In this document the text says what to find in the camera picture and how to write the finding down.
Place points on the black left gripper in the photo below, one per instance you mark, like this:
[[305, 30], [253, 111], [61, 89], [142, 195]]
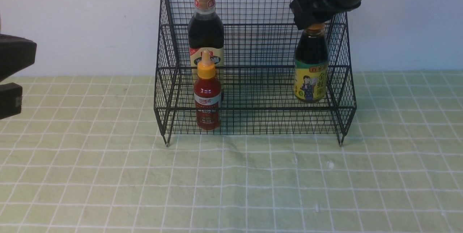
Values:
[[16, 54]]

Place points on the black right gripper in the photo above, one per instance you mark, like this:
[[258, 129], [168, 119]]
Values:
[[310, 12]]

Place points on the small dark sauce bottle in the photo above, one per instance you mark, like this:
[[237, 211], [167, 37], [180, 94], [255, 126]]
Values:
[[311, 61]]

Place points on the large dark vinegar bottle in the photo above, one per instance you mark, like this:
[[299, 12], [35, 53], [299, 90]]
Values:
[[206, 31]]

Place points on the small red sauce bottle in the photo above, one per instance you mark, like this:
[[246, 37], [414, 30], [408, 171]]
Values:
[[207, 93]]

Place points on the green checkered tablecloth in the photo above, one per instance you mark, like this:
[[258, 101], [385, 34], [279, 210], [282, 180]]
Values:
[[85, 156]]

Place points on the black wire mesh shelf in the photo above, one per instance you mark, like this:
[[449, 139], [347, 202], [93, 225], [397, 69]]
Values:
[[257, 76]]

